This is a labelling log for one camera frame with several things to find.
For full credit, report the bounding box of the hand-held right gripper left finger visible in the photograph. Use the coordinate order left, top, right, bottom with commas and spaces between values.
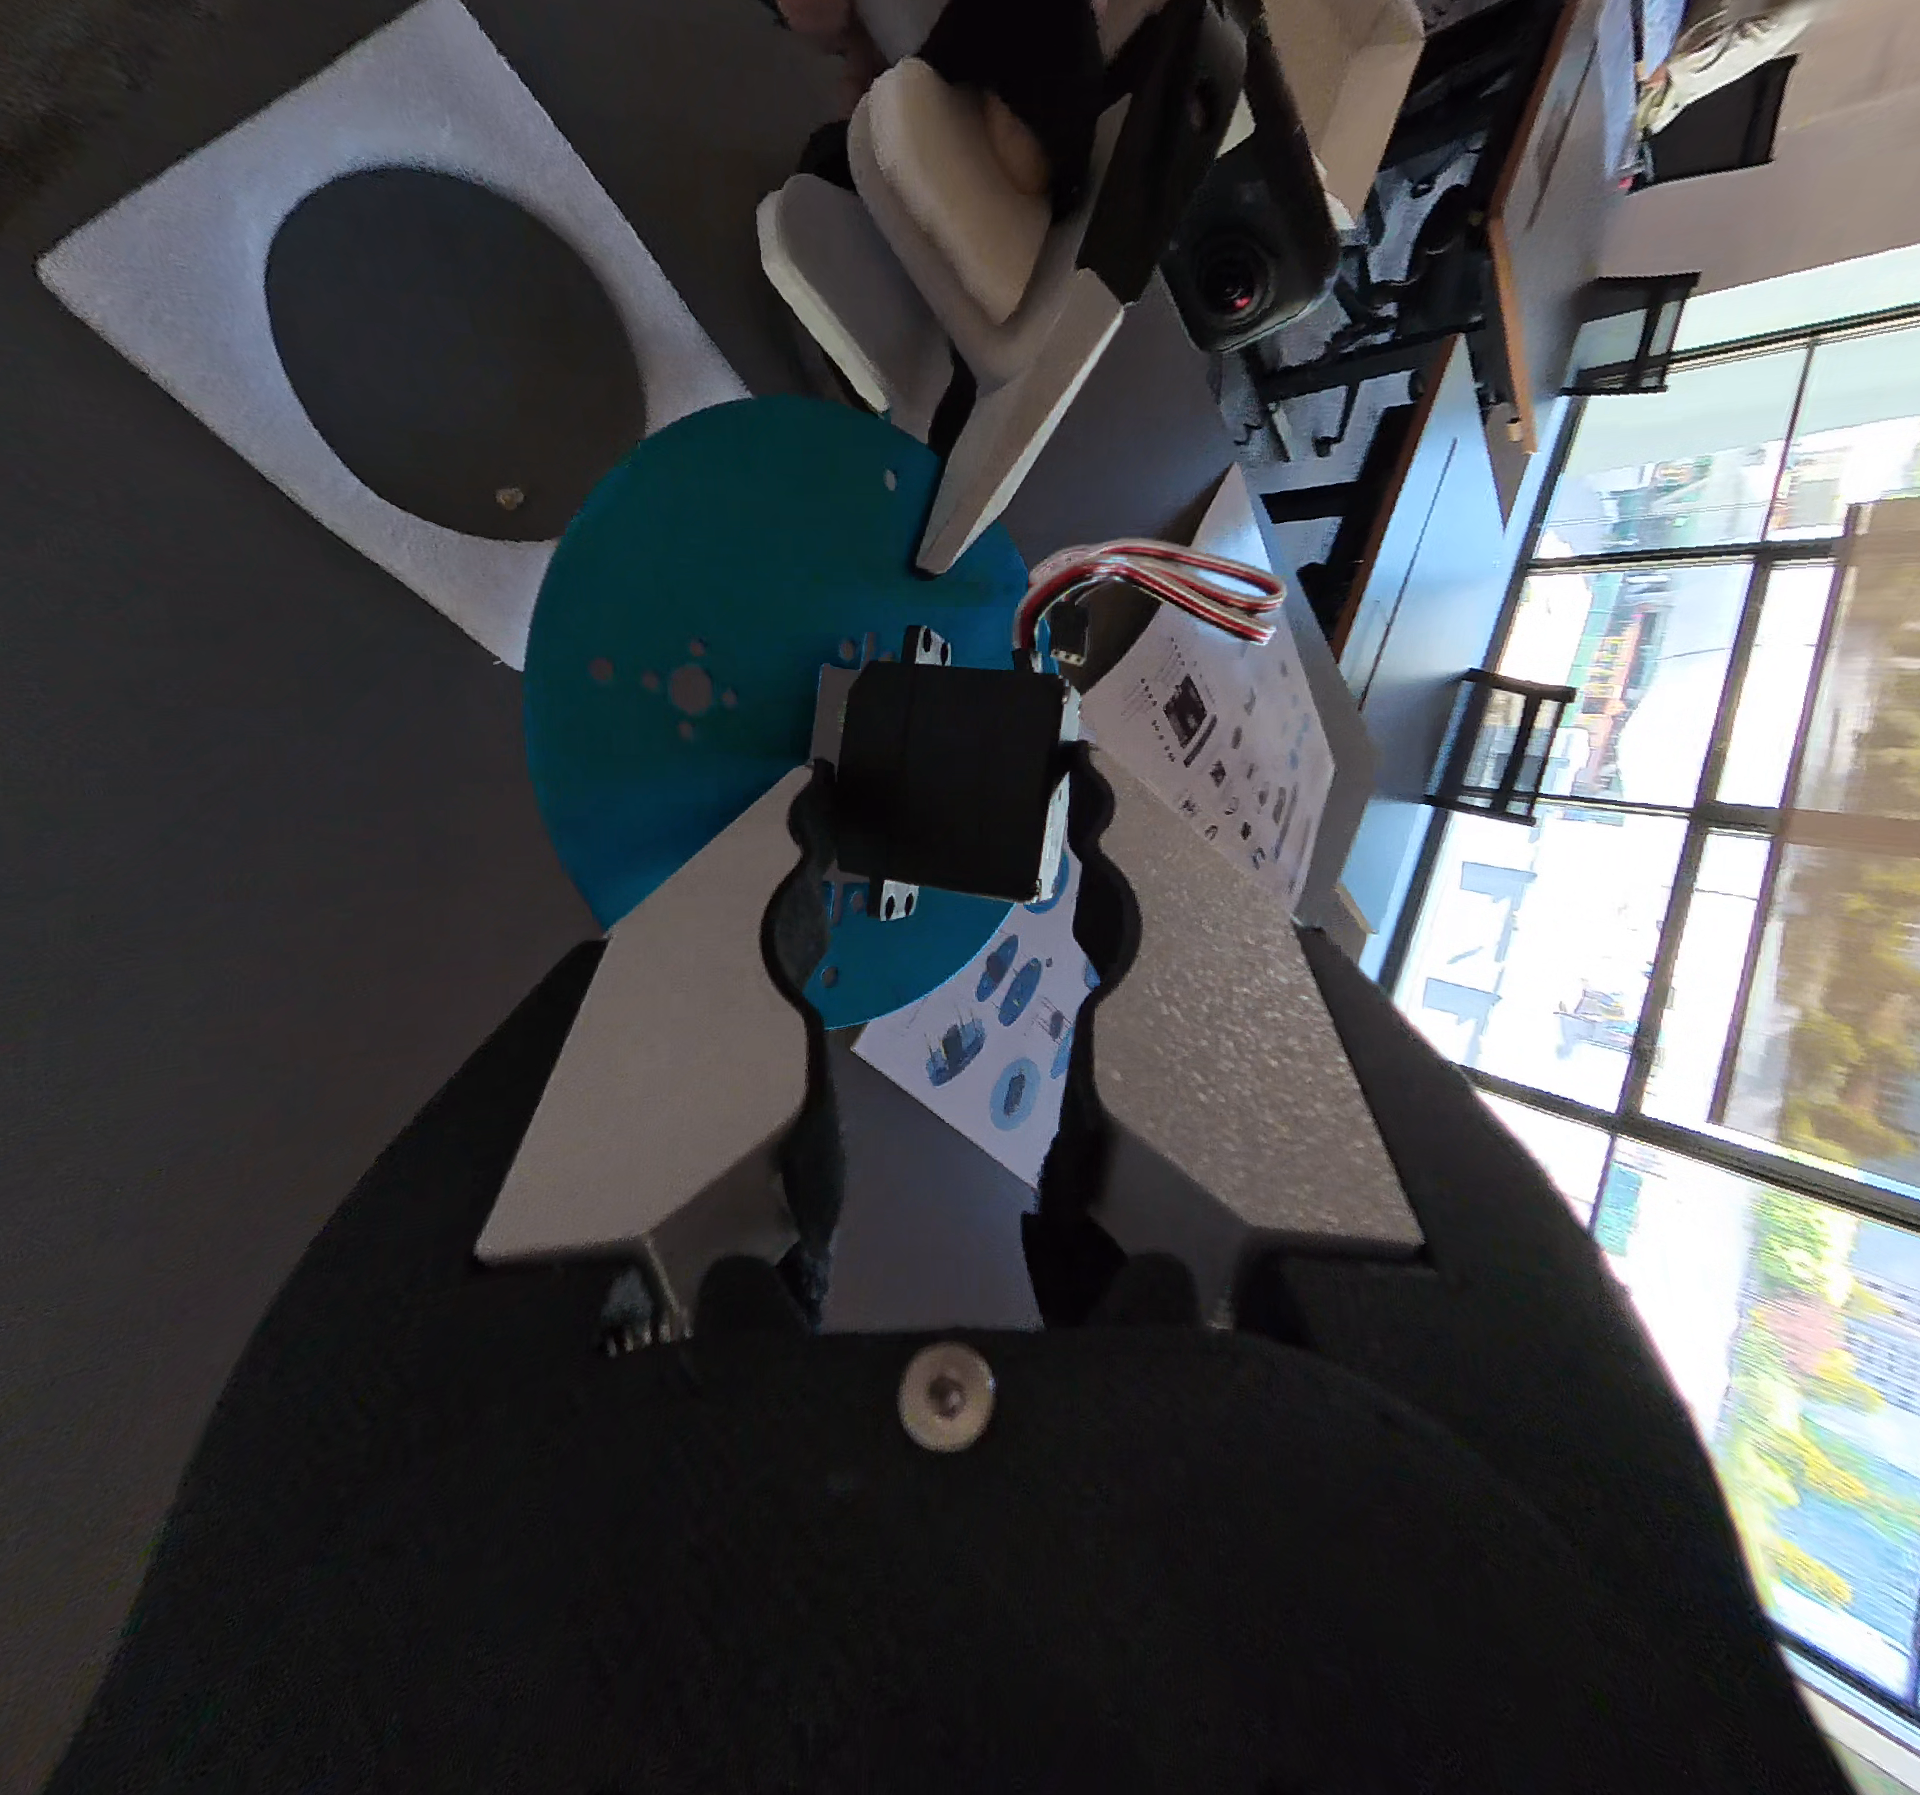
474, 760, 845, 1339

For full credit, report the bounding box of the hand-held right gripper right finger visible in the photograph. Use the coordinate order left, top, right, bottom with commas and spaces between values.
1023, 742, 1427, 1329

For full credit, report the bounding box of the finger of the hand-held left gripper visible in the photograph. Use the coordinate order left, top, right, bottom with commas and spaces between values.
912, 272, 1130, 580

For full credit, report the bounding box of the red and white servo cable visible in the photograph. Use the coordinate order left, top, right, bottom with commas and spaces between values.
1012, 540, 1289, 672

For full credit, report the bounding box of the blue round plate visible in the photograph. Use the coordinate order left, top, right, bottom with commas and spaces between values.
519, 392, 1104, 1032

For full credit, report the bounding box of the black servo motor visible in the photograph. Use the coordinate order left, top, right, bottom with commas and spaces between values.
815, 622, 1085, 922

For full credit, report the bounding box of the dark grey desk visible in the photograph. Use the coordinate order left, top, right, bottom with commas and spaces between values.
0, 0, 1381, 1795

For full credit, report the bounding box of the white cardboard box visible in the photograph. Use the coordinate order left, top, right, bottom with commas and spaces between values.
1221, 0, 1427, 230

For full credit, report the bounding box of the printed instruction sheet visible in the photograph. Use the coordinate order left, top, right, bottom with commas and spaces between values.
851, 592, 1340, 1190

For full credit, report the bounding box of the wood-edged table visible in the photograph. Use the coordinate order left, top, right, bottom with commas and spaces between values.
1475, 0, 1637, 454

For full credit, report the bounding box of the black chair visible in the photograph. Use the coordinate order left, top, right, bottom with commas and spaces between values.
1641, 56, 1801, 184
1559, 272, 1703, 400

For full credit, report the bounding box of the large glass window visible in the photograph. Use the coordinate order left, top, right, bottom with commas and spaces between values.
1386, 242, 1920, 1713

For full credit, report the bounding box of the white foam sheet with hole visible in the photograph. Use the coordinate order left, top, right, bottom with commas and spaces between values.
32, 0, 751, 672

